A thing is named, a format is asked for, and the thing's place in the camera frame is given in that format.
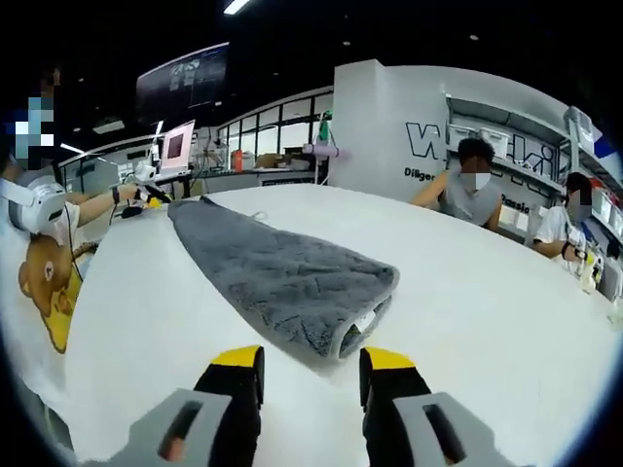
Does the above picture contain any single white storage box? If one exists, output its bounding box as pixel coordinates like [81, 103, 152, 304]
[564, 105, 596, 148]

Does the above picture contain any white table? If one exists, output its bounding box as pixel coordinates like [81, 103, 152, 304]
[62, 183, 623, 463]

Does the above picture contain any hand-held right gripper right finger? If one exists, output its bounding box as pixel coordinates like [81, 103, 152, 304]
[358, 345, 498, 467]

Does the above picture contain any dark grey towel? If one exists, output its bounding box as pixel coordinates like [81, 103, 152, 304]
[166, 195, 401, 360]

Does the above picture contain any white worn headset device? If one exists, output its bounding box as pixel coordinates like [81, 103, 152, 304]
[0, 175, 67, 234]

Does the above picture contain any lilac cylindrical object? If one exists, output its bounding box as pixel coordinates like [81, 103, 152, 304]
[302, 143, 354, 160]

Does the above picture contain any person's left hand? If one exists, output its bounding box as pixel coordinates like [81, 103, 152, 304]
[118, 181, 148, 203]

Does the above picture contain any computer monitor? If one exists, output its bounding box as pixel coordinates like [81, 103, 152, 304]
[159, 119, 198, 177]

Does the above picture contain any large dark wall screen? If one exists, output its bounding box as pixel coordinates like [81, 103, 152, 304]
[135, 42, 231, 124]

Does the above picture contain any green hanging object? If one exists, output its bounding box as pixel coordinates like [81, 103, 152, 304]
[318, 110, 336, 143]

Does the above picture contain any black headset cable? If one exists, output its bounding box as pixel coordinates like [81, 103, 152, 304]
[64, 212, 81, 265]

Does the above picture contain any grey metal shelf rack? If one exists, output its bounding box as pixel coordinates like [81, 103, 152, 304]
[445, 94, 623, 235]

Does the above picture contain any operator in white shirt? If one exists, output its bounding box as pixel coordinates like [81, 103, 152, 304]
[0, 177, 106, 406]

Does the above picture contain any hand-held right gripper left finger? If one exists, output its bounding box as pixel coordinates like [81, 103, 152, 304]
[116, 343, 267, 467]

